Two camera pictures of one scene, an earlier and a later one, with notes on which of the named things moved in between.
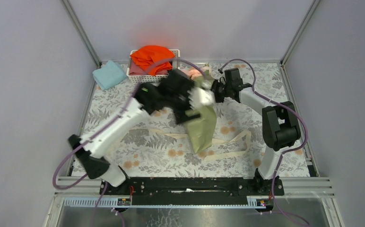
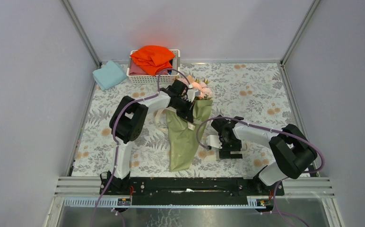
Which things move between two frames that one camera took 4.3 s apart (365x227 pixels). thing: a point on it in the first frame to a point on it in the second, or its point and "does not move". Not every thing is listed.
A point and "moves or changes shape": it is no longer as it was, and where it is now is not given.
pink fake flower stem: x=194 y=73 moves or changes shape
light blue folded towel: x=109 y=75 does not move
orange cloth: x=155 y=58 does not move
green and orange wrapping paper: x=201 y=123 to x=184 y=142
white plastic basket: x=149 y=78 does not move
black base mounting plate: x=194 y=191 does not move
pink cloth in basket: x=135 y=70 does not move
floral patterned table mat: x=160 y=148 does not move
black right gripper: x=218 y=87 to x=230 y=150
